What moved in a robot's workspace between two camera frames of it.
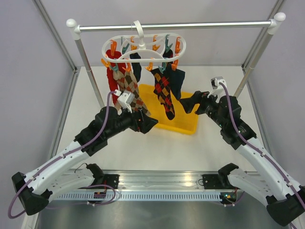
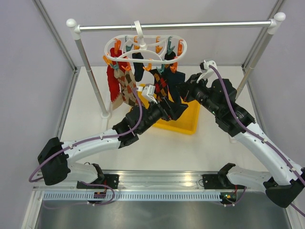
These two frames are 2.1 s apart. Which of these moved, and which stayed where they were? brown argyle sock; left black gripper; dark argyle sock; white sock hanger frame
Moved: left black gripper
Stayed: white sock hanger frame; brown argyle sock; dark argyle sock
